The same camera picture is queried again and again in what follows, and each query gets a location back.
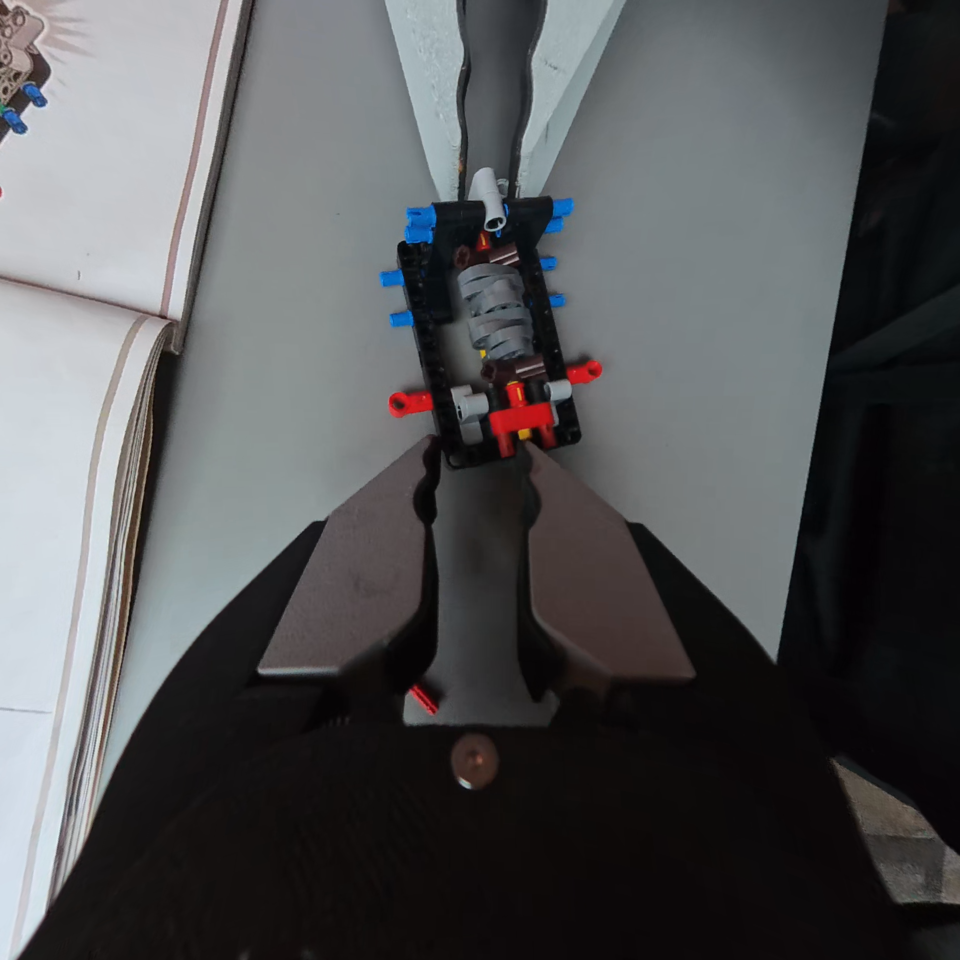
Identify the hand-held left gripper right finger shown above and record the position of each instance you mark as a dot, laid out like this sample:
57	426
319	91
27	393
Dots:
600	592

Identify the red lego axle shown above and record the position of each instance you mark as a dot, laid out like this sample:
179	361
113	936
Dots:
424	697

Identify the black lego frame assembly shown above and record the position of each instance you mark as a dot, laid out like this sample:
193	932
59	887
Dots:
495	315

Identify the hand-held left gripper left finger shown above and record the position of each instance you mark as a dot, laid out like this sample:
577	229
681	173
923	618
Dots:
360	592

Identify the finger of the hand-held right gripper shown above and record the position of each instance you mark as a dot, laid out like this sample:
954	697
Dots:
427	60
577	60

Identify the lego instruction booklet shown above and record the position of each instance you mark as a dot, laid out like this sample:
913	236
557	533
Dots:
112	187

